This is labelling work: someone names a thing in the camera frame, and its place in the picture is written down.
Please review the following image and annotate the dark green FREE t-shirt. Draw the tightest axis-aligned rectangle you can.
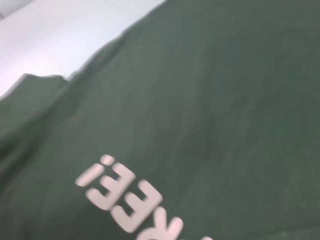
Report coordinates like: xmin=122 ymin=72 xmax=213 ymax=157
xmin=0 ymin=0 xmax=320 ymax=240

